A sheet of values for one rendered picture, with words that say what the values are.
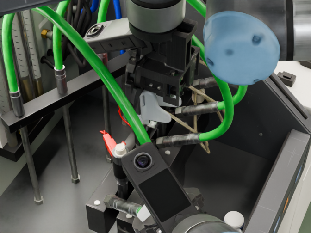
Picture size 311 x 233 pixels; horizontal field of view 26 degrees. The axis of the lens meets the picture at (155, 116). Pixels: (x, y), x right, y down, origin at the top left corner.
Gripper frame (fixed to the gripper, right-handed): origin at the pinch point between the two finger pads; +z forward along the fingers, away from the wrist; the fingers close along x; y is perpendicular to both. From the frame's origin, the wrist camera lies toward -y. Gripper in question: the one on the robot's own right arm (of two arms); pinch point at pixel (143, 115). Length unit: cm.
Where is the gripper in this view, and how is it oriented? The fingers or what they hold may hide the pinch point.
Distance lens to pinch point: 102.5
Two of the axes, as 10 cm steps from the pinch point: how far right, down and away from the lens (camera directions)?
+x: 4.4, -6.7, 6.0
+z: 0.0, 6.7, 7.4
